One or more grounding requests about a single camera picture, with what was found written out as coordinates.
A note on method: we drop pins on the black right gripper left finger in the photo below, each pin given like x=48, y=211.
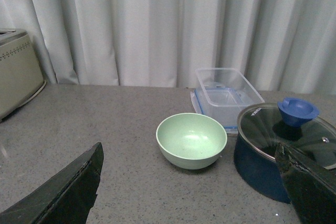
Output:
x=67, y=197

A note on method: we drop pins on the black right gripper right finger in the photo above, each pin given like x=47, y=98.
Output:
x=310, y=187

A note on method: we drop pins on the green bowl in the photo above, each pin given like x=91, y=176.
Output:
x=190, y=140

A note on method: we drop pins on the glass lid with blue knob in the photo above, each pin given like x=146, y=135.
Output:
x=294, y=122

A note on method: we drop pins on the dark blue pot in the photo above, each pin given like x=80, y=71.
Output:
x=259, y=172

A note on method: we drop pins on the blue-rimmed container lid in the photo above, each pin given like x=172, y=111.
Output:
x=225, y=115

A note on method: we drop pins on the cream toaster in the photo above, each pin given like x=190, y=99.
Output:
x=21, y=75

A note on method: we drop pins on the clear plastic container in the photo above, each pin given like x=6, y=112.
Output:
x=227, y=86

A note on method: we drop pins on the white curtain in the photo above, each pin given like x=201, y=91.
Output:
x=279, y=45

